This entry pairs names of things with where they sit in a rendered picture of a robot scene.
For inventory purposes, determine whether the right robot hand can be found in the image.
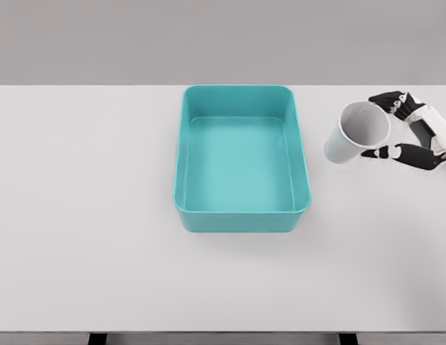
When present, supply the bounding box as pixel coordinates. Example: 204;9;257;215
360;90;446;172

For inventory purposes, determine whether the white paper cup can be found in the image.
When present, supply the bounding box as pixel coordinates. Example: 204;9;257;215
324;101;392;165

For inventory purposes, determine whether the teal plastic basket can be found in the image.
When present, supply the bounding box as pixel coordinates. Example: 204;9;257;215
171;84;313;234

